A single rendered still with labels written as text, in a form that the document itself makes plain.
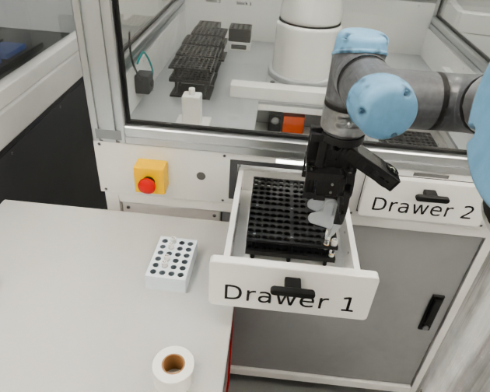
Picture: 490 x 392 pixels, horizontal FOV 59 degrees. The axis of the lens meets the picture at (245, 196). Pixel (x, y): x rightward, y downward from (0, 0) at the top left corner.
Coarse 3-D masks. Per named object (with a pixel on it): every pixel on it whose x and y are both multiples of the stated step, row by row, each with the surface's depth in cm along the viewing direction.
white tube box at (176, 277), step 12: (168, 240) 97; (180, 240) 97; (192, 240) 97; (156, 252) 94; (168, 252) 94; (180, 252) 94; (192, 252) 94; (156, 264) 92; (168, 264) 91; (180, 264) 91; (192, 264) 94; (156, 276) 88; (168, 276) 88; (180, 276) 90; (156, 288) 90; (168, 288) 89; (180, 288) 89
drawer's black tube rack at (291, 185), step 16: (256, 192) 97; (272, 192) 97; (288, 192) 97; (256, 208) 92; (272, 208) 92; (288, 208) 92; (304, 208) 92; (256, 224) 87; (272, 224) 88; (288, 224) 88; (304, 224) 89; (288, 240) 88; (272, 256) 86; (288, 256) 85; (304, 256) 85; (320, 256) 85
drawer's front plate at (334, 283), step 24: (216, 264) 74; (240, 264) 74; (264, 264) 74; (288, 264) 74; (312, 264) 75; (216, 288) 78; (240, 288) 77; (264, 288) 77; (312, 288) 76; (336, 288) 75; (360, 288) 75; (312, 312) 79; (336, 312) 79; (360, 312) 78
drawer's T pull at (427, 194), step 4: (424, 192) 99; (428, 192) 98; (432, 192) 98; (416, 196) 97; (420, 196) 97; (424, 196) 97; (428, 196) 97; (432, 196) 97; (436, 196) 97; (440, 196) 97; (416, 200) 97; (420, 200) 97; (424, 200) 97; (428, 200) 97; (432, 200) 97; (436, 200) 97; (440, 200) 97; (444, 200) 97; (448, 200) 97
